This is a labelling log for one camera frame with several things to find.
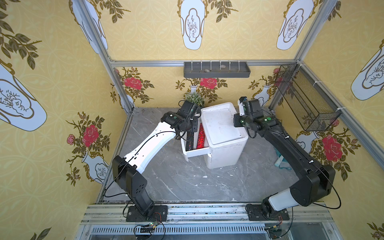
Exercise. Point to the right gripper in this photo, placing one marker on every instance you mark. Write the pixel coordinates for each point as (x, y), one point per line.
(240, 120)

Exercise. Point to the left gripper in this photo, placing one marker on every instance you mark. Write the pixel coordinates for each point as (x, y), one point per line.
(194, 124)

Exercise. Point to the black glitter microphone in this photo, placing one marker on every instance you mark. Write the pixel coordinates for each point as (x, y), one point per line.
(190, 141)

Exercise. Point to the red glitter microphone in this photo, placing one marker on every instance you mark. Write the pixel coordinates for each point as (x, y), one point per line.
(201, 138)

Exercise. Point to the white top drawer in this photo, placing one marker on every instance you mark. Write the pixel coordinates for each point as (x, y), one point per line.
(195, 152)

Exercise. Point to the white drawer cabinet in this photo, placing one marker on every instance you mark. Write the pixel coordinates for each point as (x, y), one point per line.
(225, 142)

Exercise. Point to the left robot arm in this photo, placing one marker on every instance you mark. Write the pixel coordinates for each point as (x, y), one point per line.
(127, 170)

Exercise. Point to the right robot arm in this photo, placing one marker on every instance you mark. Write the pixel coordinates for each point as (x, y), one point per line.
(315, 180)

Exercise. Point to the small potted green plant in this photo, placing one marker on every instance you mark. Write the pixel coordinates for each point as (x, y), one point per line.
(195, 98)

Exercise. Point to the teal plastic rack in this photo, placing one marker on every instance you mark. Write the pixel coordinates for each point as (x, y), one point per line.
(281, 162)

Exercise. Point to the grey wall shelf tray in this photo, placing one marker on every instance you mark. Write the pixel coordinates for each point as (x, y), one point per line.
(216, 69)

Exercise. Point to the black wire mesh basket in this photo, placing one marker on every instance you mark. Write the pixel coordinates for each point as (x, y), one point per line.
(312, 107)

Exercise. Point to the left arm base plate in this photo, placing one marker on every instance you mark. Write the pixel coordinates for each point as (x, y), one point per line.
(157, 213)

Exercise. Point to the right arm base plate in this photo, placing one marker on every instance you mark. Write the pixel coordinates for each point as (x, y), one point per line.
(262, 212)

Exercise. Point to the aluminium front rail frame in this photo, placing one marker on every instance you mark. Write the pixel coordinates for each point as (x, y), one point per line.
(311, 222)

